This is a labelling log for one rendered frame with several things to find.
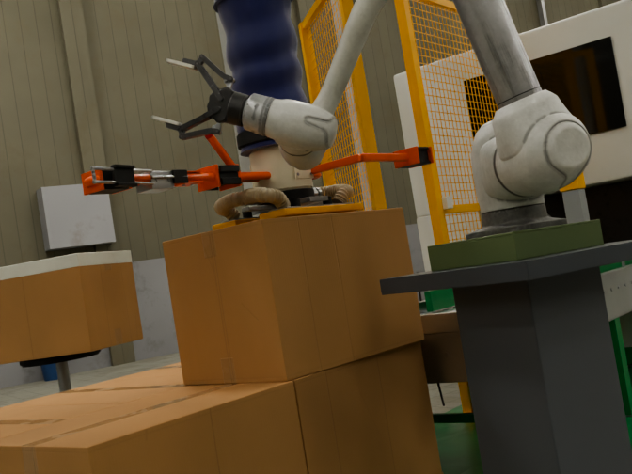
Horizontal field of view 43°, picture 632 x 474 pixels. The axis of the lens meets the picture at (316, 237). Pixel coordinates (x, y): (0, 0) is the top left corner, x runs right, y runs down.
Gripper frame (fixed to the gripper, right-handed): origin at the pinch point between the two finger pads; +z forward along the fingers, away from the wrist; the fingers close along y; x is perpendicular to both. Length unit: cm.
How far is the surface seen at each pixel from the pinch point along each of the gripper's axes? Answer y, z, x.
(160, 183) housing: 21.6, -2.5, 5.9
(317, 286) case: 37, -44, 23
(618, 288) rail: 19, -151, 172
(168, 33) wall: -156, 357, 920
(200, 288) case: 46, -14, 24
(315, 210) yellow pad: 18, -37, 35
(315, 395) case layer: 63, -51, 16
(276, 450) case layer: 74, -47, 1
